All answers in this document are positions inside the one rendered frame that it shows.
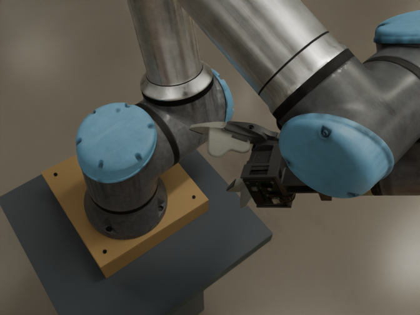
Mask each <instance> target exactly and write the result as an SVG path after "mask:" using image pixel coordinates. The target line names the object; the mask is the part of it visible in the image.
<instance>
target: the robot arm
mask: <svg viewBox="0 0 420 315"><path fill-rule="evenodd" d="M127 4H128V7H129V11H130V14H131V18H132V22H133V25H134V29H135V32H136V36H137V40H138V43H139V47H140V50H141V54H142V59H143V61H144V65H145V68H146V72H145V74H144V75H143V76H142V78H141V81H140V88H141V92H142V96H143V100H142V101H140V102H138V103H137V104H135V105H133V104H132V105H128V104H126V103H125V102H115V103H111V104H107V105H104V106H101V107H99V108H97V109H95V110H94V112H93V113H91V114H88V115H87V116H86V117H85V118H84V120H83V121H82V123H81V125H80V126H79V129H78V130H77V134H76V154H77V161H78V163H79V165H80V168H81V170H82V174H83V176H84V180H85V182H86V186H87V189H86V192H85V195H84V209H85V212H86V216H87V218H88V220H89V222H90V223H91V225H92V226H93V228H94V229H95V230H97V231H98V232H99V233H101V234H103V235H105V236H107V237H109V238H113V239H122V240H125V239H134V238H138V237H141V236H143V235H145V234H147V233H149V232H150V231H152V230H153V229H154V228H155V227H156V226H157V225H158V224H159V223H160V222H161V220H162V218H163V217H164V214H165V212H166V208H167V202H168V198H167V192H166V188H165V185H164V183H163V181H162V179H161V178H160V175H162V174H163V173H165V172H166V171H167V170H168V169H170V168H172V167H173V166H174V165H175V164H177V163H178V162H179V161H181V160H182V159H184V158H185V157H186V156H187V155H189V154H190V153H192V152H193V151H194V150H196V149H197V148H198V147H199V146H201V145H202V144H204V143H205V142H206V141H207V152H208V153H209V155H211V156H212V157H215V158H221V157H222V156H224V155H225V154H226V153H227V152H229V151H235V152H238V153H247V152H248V151H249V150H250V148H251V145H250V144H253V146H252V149H251V151H252V152H251V156H250V158H249V160H248V161H247V163H246V164H245V165H244V167H243V169H242V173H241V177H240V178H239V179H235V180H234V181H233V182H232V183H231V184H230V185H229V186H228V187H227V189H226V191H227V192H241V197H240V207H241V208H245V207H246V206H247V205H248V204H249V202H250V200H251V198H253V200H254V202H255V203H256V204H257V205H256V207H257V208H291V206H292V203H293V200H294V198H295V196H296V193H318V194H319V197H320V199H321V200H322V201H332V197H334V198H355V197H358V196H420V10H418V11H412V12H407V13H404V14H400V15H397V16H394V17H391V18H389V19H387V20H385V21H383V22H382V23H381V24H379V25H378V27H377V28H376V30H375V37H374V43H376V49H377V53H375V54H374V55H372V56H371V57H370V58H369V59H367V60H366V61H365V62H363V63H361V62H360V61H359V59H358V58H357V57H356V56H355V55H354V54H353V53H352V52H351V51H350V50H349V49H348V48H347V47H346V46H345V45H343V44H341V43H339V42H338V41H337V40H336V39H335V38H334V37H333V35H332V34H331V33H330V32H329V31H328V30H327V29H326V28H325V27H324V26H323V25H322V24H321V22H320V21H319V20H318V19H317V18H316V17H315V15H314V14H313V13H312V12H311V11H310V10H309V9H308V8H307V7H306V6H305V5H304V4H303V2H302V1H301V0H127ZM194 22H195V23H196V24H197V25H198V26H199V27H200V28H201V30H202V31H203V32H204V33H205V34H206V36H207V37H208V38H209V39H210V40H211V41H212V42H213V43H214V45H215V46H216V47H217V48H218V49H219V50H220V51H221V52H222V54H223V55H224V56H225V57H226V59H227V60H228V61H229V62H230V63H231V64H232V65H233V66H234V67H235V69H236V70H237V71H238V72H239V73H240V75H241V76H242V77H243V78H244V79H245V80H246V81H247V83H248V84H249V85H250V86H251V87H252V88H253V89H254V90H255V91H256V93H257V94H258V95H259V96H260V98H261V99H262V100H263V101H264V102H265V103H266V104H267V105H268V107H269V110H270V113H271V114H272V115H273V116H274V117H275V118H276V125H277V127H278V129H279V130H280V131H281V132H280V133H279V132H274V131H270V130H268V129H266V128H265V127H262V126H260V125H257V124H253V123H250V122H237V121H230V120H231V118H232V116H233V111H234V109H233V106H234V104H233V97H232V95H231V92H230V90H229V87H228V85H227V84H226V82H225V80H223V79H220V78H219V76H220V75H219V73H217V72H216V71H215V70H214V69H212V68H211V67H210V66H209V65H208V64H207V63H205V62H204V61H202V60H201V58H200V53H199V46H198V39H197V34H196V27H195V23H194Z"/></svg>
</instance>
